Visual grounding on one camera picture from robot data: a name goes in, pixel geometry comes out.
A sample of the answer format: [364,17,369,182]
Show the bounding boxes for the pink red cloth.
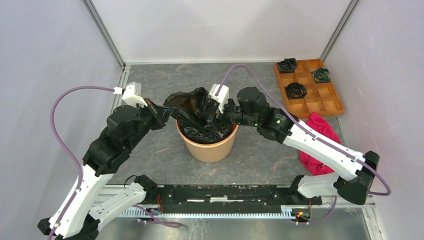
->
[299,112,341,176]

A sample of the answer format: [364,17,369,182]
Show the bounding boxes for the aluminium corner post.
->
[320,0,361,62]
[82,0,126,69]

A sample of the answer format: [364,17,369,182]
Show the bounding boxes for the left aluminium corner post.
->
[82,0,126,69]

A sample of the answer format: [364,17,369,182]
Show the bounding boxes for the black plastic trash bag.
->
[163,87,233,145]

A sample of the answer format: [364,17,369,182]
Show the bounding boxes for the dark bag roll blue-green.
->
[311,67,331,84]

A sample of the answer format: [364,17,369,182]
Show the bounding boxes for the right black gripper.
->
[204,95,259,138]

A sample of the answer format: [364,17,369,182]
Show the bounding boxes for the orange plastic trash bin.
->
[176,120,238,163]

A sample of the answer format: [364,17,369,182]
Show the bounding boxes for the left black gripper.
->
[127,96,174,149]

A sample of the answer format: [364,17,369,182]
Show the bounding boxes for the black bag roll middle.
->
[285,82,308,100]

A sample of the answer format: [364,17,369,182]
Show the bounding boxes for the right aluminium corner post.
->
[320,0,361,62]

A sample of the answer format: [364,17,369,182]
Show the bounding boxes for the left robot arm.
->
[37,99,171,240]

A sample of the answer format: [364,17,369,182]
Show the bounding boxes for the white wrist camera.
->
[113,81,148,108]
[209,83,230,114]

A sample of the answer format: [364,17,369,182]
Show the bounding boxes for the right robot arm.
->
[205,84,380,205]

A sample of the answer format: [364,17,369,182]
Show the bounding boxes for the orange compartment tray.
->
[273,58,345,119]

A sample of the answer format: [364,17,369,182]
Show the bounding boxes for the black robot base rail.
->
[134,175,323,215]

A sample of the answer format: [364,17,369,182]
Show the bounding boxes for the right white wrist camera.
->
[209,83,230,114]

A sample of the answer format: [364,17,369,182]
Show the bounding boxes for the black bag roll top-left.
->
[276,58,298,74]

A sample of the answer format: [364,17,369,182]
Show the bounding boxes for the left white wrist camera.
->
[113,81,148,108]

